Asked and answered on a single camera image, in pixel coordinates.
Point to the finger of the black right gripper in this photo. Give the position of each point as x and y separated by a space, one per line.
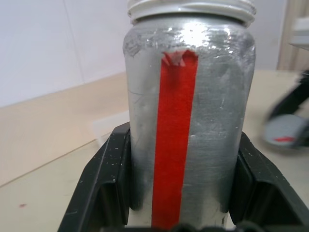
303 136
288 99

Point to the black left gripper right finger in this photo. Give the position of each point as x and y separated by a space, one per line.
263 188

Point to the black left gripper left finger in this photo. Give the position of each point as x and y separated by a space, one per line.
106 174

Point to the grey lid with red tape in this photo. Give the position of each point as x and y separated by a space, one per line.
281 130

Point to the silver can with red tape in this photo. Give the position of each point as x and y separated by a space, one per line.
217 120

